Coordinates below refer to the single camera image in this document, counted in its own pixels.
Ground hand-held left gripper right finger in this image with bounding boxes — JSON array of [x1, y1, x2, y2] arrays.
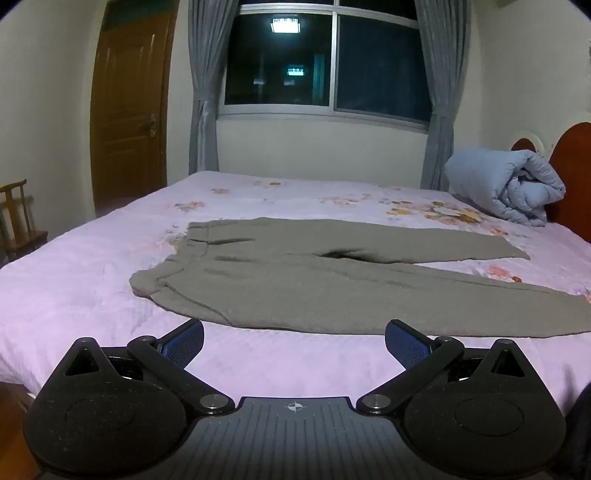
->
[[356, 319, 544, 415]]

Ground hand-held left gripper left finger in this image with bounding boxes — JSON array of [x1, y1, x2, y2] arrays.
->
[[45, 318, 235, 416]]

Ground grey-green pants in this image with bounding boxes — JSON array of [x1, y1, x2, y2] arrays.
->
[[129, 218, 591, 339]]

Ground bed with pink floral sheet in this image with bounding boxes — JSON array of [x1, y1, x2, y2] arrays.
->
[[0, 171, 591, 416]]

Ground rolled light blue quilt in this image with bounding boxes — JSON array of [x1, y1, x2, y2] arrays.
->
[[444, 148, 567, 228]]

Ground wooden chair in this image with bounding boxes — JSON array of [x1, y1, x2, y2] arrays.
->
[[0, 180, 49, 267]]

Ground red-brown wooden headboard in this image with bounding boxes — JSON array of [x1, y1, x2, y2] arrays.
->
[[510, 122, 591, 244]]

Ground grey curtain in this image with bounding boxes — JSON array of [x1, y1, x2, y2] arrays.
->
[[187, 0, 241, 176], [413, 0, 472, 190]]

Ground brown wooden door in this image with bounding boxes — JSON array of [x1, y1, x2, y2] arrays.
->
[[90, 0, 179, 217]]

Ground sliding glass window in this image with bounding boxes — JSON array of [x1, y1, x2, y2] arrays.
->
[[224, 0, 433, 124]]

